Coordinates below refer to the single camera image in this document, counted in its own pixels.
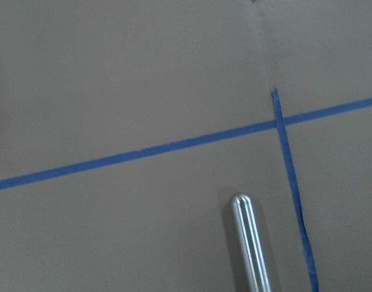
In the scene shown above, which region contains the steel muddler black tip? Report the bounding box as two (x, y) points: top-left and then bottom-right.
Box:
(231, 193), (272, 292)

